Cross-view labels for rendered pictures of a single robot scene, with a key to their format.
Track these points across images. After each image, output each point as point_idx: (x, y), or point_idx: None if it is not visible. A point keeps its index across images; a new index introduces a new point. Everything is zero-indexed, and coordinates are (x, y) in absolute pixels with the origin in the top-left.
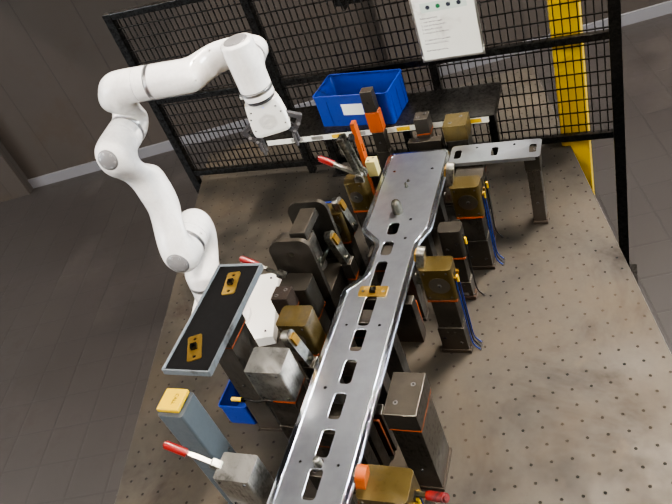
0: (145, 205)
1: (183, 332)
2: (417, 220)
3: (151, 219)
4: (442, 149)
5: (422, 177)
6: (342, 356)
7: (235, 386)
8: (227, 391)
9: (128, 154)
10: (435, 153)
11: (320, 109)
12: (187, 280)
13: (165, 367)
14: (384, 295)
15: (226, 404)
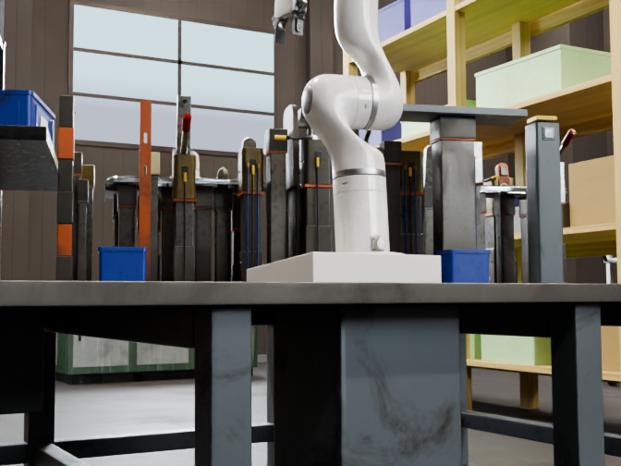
0: (377, 19)
1: (484, 108)
2: (235, 188)
3: (379, 42)
4: (107, 187)
5: (162, 185)
6: None
7: (474, 205)
8: (468, 253)
9: None
10: (116, 185)
11: (32, 114)
12: (382, 154)
13: (522, 111)
14: None
15: (480, 263)
